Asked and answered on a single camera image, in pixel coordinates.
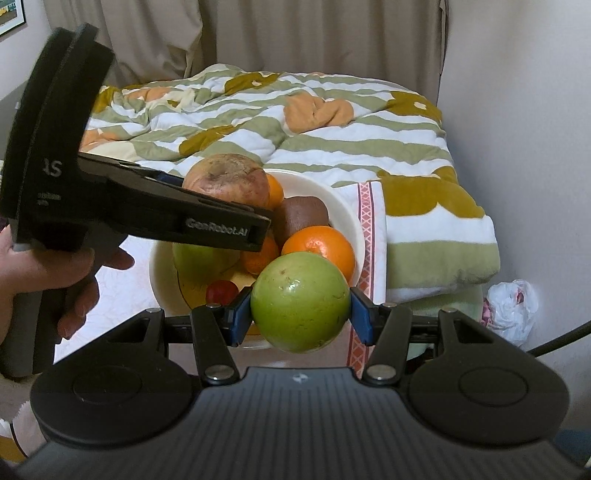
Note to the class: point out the person's left hand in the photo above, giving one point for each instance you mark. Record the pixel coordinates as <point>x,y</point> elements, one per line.
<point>69,272</point>

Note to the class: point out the green striped floral blanket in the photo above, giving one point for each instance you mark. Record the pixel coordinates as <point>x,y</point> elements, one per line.
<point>369,138</point>

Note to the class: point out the reddish brown apple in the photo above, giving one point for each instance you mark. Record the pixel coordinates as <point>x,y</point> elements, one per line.
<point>226,177</point>

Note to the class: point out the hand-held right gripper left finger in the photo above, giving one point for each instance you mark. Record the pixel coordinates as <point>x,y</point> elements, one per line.
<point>240,318</point>

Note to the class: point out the white plastic bag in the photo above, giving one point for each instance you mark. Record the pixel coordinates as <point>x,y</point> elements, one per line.
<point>512,309</point>

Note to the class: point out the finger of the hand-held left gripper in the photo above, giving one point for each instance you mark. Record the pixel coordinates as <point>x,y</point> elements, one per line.
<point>168,178</point>

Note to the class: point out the beige curtain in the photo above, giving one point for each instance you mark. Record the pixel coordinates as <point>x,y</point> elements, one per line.
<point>300,37</point>

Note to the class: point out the brown kiwi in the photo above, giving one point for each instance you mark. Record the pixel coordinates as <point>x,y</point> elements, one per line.
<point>302,219</point>

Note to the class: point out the orange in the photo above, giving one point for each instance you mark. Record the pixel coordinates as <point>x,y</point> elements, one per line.
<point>261,261</point>
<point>276,191</point>
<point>318,249</point>

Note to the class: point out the green apple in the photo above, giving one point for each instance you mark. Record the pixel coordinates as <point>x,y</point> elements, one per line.
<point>203,258</point>
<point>300,304</point>

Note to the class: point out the wall poster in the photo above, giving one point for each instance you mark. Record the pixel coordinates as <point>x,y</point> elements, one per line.
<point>9,16</point>

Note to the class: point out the cream bowl with yellow print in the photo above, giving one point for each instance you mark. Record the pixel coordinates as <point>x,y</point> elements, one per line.
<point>341,207</point>

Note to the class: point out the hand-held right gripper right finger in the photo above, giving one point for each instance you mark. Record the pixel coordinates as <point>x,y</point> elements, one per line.
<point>362,318</point>

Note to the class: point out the small red cherry tomato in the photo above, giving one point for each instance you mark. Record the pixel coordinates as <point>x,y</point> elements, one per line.
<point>221,291</point>

